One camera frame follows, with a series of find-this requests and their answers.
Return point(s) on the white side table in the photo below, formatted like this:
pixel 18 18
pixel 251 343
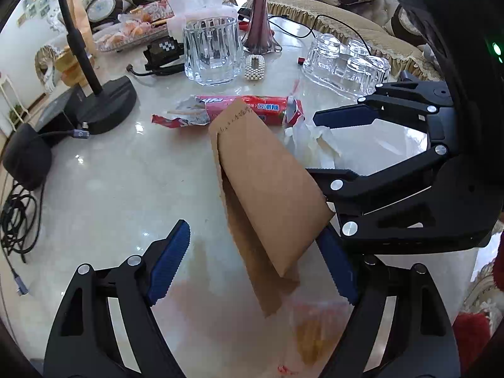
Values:
pixel 10 98

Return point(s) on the standing brown paper bag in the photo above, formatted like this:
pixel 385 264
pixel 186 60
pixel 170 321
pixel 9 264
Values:
pixel 76 8

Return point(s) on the wooden stick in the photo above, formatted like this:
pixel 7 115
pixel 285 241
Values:
pixel 185 113

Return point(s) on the purple glass vase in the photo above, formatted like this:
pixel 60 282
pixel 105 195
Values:
pixel 258 19

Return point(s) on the pearl hair clip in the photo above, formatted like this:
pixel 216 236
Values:
pixel 255 69

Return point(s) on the crumpled white tissue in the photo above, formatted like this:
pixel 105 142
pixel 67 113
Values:
pixel 315 138

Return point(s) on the ornate gold chair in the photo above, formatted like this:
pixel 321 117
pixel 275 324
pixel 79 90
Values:
pixel 45 63

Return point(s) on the clear glass tray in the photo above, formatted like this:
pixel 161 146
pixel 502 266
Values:
pixel 327 82

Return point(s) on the plate of wrapped fruit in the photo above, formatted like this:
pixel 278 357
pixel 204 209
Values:
pixel 122 33

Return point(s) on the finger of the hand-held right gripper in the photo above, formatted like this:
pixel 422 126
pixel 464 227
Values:
pixel 370 189
pixel 346 118

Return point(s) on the white tissue box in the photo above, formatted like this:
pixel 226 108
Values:
pixel 201 4

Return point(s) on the black checker pattern device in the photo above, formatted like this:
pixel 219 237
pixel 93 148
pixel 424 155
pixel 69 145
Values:
pixel 163 53

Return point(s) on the black flat box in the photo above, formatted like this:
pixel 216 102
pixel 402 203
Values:
pixel 55 110

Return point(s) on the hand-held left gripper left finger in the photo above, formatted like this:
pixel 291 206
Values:
pixel 169 260

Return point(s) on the brown paper envelope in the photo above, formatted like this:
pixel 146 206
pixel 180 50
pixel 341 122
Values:
pixel 267 181

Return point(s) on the black phone stand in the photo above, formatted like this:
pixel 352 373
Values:
pixel 106 106

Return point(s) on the set of clear glass cups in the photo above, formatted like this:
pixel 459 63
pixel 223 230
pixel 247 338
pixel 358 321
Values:
pixel 354 67

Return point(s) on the gold trash bin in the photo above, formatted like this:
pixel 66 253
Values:
pixel 65 65

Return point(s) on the red snack wrapper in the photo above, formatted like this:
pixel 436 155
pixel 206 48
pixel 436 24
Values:
pixel 252 104

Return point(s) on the beige fringed sofa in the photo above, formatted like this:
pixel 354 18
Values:
pixel 354 19

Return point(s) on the person's red clothing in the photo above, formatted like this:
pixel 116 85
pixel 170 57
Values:
pixel 470 338

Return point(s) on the black round pouch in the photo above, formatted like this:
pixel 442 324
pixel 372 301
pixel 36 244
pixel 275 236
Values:
pixel 27 155

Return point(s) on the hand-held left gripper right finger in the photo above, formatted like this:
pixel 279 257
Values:
pixel 338 271

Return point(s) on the clear ribbed glass vase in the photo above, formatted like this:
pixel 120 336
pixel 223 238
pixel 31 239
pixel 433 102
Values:
pixel 212 51

